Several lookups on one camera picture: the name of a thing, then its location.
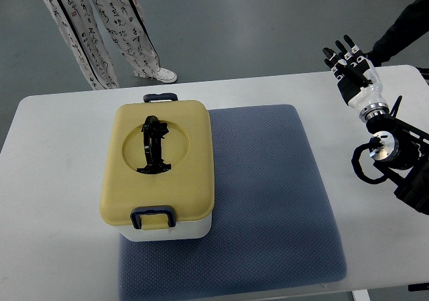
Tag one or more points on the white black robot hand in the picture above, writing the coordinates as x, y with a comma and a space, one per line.
357, 79

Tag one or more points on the yellow storage box lid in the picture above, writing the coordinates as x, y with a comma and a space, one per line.
189, 187

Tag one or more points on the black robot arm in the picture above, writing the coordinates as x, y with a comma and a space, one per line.
399, 151

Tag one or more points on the white storage box base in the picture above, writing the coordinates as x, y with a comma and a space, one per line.
182, 230

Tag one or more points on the person in black clothing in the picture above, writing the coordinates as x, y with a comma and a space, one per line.
411, 25

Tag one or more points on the blue grey cushion mat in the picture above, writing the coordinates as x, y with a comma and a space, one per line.
272, 222

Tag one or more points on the white sneaker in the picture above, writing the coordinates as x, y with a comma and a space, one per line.
162, 75

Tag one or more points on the dark blue rear latch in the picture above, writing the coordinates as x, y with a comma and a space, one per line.
160, 97

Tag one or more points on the dark blue latch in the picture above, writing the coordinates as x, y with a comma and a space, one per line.
153, 217
160, 97

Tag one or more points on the dark blue front latch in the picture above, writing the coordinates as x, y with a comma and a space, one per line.
153, 217

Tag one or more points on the person in calligraphy trousers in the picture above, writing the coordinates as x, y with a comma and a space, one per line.
123, 20

